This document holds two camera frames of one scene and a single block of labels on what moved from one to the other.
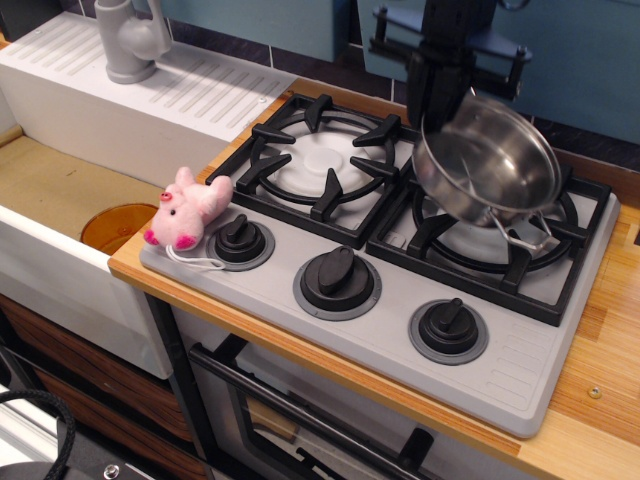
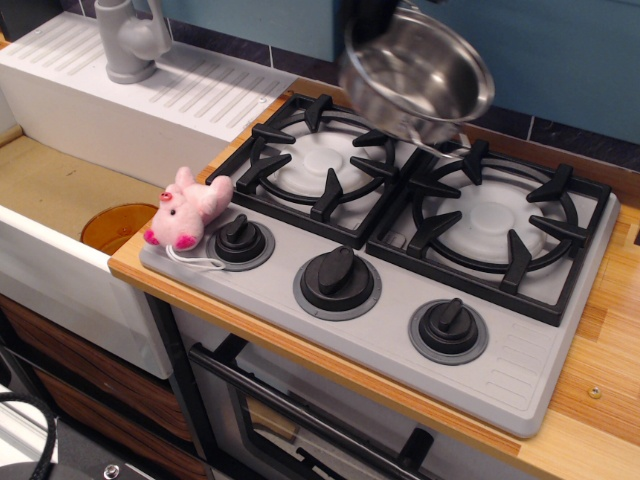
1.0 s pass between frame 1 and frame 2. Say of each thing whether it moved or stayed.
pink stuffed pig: stayed
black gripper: moved
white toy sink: stayed
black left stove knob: stayed
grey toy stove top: stayed
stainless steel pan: moved
